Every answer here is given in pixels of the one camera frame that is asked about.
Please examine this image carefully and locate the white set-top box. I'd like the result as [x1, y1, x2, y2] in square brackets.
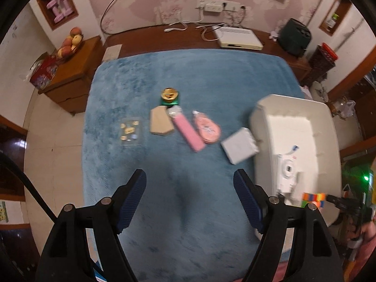
[211, 26, 264, 50]

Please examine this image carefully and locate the green and gold can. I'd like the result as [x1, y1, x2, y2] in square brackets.
[160, 87, 180, 106]

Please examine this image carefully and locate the wooden display cabinet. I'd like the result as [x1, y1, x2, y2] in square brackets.
[326, 65, 376, 141]

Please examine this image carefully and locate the blue plush blanket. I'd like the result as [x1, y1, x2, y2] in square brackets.
[82, 48, 307, 282]

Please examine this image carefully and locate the fruit bowl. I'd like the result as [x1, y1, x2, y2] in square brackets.
[57, 26, 85, 60]

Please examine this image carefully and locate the clear sticker case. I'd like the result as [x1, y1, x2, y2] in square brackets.
[119, 117, 143, 147]

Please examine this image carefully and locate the wooden side cabinet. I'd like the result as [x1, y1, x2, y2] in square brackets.
[38, 35, 105, 116]

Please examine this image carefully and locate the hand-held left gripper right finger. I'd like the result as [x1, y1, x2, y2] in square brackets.
[233, 169, 345, 282]

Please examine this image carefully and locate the white plastic storage bin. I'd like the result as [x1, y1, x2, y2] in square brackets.
[249, 94, 343, 235]

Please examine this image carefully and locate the beige angular box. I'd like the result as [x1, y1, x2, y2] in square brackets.
[149, 106, 174, 136]

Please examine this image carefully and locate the person's right forearm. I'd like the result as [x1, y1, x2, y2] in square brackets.
[351, 223, 376, 282]

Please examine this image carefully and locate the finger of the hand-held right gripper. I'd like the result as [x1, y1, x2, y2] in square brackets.
[326, 194, 363, 212]

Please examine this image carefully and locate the white paper sheet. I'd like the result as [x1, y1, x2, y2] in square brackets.
[103, 45, 122, 62]

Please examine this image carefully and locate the white flat cable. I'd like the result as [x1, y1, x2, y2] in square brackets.
[164, 20, 187, 33]

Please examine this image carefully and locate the grey square box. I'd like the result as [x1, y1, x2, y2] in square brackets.
[221, 127, 259, 165]

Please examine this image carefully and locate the dark wicker basket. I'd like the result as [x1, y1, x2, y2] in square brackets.
[302, 43, 338, 87]

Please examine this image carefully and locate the person's pink clothing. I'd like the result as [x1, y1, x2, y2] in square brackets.
[261, 258, 296, 282]

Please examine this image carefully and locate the dark green air fryer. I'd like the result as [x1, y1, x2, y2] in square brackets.
[278, 18, 311, 58]

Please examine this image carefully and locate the pink ornament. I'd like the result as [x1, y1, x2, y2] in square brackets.
[46, 0, 74, 22]

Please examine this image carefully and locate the pink tape dispenser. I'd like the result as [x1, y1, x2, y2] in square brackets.
[192, 110, 222, 144]

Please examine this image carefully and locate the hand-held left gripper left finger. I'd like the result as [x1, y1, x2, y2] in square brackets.
[35, 169, 147, 282]

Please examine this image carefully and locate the illustrated paper box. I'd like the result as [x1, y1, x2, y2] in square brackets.
[0, 200, 9, 224]

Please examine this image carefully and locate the white toy camera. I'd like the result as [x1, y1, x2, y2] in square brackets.
[274, 145, 303, 194]

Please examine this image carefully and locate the colourful puzzle cube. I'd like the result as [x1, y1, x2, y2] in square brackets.
[302, 192, 326, 209]

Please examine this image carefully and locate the wooden TV cabinet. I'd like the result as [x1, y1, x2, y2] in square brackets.
[101, 25, 312, 80]

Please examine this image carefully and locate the red gift box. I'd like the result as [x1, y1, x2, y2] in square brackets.
[29, 53, 61, 90]

